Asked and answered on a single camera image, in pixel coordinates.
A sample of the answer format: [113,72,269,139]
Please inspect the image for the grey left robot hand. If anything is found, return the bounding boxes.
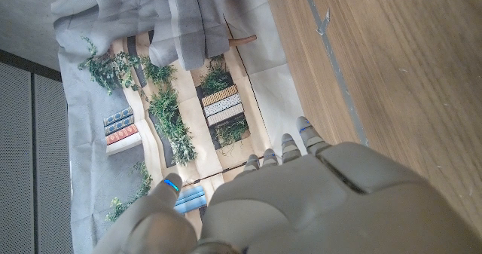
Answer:
[92,116,482,254]

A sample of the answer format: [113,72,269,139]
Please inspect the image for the printed room backdrop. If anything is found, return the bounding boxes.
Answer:
[50,0,306,254]

